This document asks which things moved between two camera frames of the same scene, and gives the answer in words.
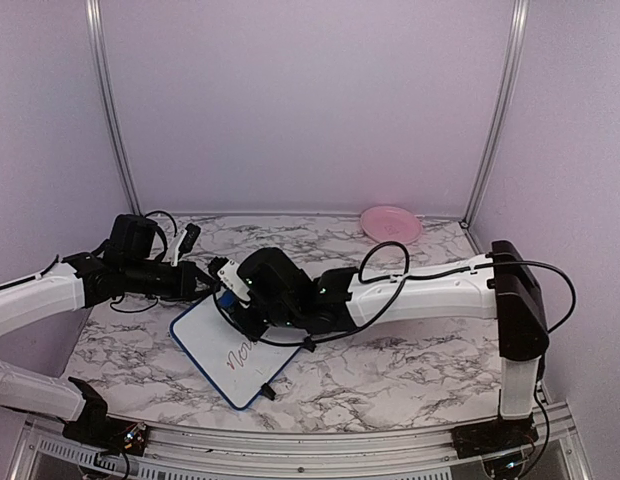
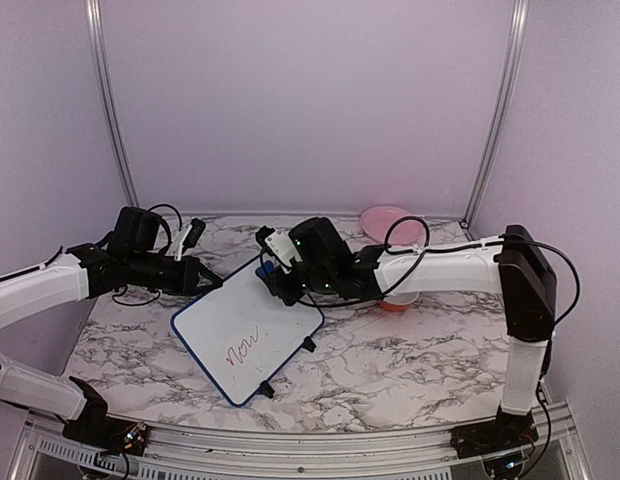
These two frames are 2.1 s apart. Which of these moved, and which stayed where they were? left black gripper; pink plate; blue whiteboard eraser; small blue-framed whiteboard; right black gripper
Moved: blue whiteboard eraser; right black gripper
Stayed: pink plate; small blue-framed whiteboard; left black gripper
